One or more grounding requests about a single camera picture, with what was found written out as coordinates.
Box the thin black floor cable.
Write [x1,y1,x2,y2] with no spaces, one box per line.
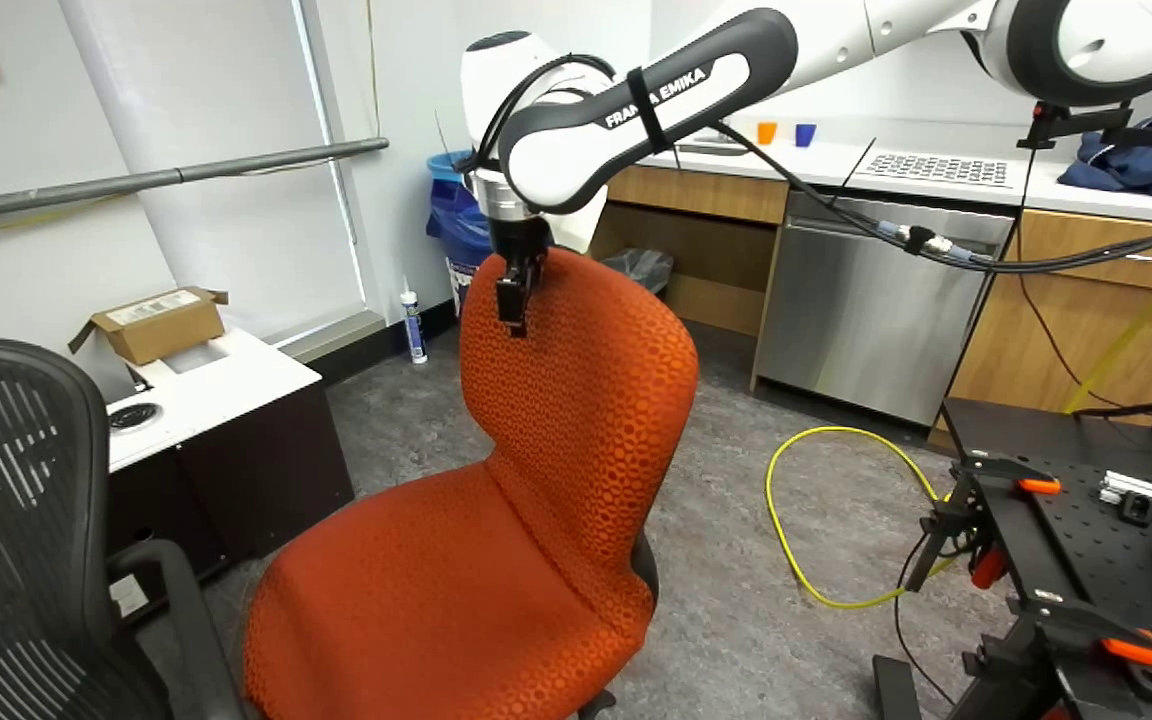
[887,523,967,713]

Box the yellow floor cable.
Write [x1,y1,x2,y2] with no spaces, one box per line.
[760,418,962,614]

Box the black mesh office chair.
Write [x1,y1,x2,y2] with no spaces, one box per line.
[0,335,252,720]

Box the dark blue cloth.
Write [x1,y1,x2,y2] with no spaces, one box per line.
[1056,111,1152,207]

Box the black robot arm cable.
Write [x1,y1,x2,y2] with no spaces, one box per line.
[468,47,1152,286]

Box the black cabinet cable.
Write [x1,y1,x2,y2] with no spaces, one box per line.
[1013,135,1152,433]

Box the wooden drawer cabinet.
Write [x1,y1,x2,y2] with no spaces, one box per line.
[928,202,1152,455]

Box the black perforated robot table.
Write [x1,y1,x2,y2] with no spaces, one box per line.
[870,395,1152,720]

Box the white countertop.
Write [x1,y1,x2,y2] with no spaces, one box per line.
[641,123,1152,233]

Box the orange fabric office chair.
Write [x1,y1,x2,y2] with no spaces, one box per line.
[239,240,703,720]

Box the white keyboard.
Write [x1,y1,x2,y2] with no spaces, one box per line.
[851,149,1018,196]

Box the white top dark desk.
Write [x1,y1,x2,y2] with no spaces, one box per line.
[67,329,359,585]

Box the black round disc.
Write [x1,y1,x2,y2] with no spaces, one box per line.
[103,395,164,433]

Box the open cardboard box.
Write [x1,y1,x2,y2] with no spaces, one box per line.
[66,284,234,370]

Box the black clamp orange handle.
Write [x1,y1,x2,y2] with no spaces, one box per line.
[903,452,1068,597]
[962,597,1152,720]

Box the small black waste bin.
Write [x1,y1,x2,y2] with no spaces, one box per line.
[603,245,677,298]

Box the wooden sink cabinet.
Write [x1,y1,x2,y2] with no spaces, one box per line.
[585,161,792,338]

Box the stainless steel dishwasher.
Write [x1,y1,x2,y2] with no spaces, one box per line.
[752,186,1023,433]

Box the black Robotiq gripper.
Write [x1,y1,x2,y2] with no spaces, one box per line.
[485,212,555,338]

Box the grey wall handrail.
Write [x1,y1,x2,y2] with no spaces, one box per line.
[0,132,392,228]

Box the blue bagged trash bin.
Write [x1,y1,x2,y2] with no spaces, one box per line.
[423,149,506,321]

